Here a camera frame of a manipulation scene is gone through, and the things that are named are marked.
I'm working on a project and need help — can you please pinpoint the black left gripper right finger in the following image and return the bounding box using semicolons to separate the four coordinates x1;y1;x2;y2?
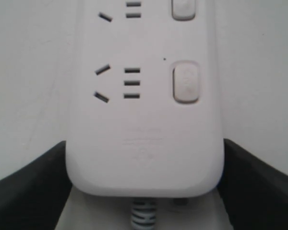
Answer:
217;139;288;230

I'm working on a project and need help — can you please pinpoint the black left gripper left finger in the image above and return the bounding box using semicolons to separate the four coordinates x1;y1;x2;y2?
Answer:
0;141;72;230

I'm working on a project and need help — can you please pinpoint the white power strip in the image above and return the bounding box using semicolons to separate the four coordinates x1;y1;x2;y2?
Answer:
66;0;224;198

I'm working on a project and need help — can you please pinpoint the grey power cord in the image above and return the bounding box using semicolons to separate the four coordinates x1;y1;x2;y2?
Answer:
130;196;158;230

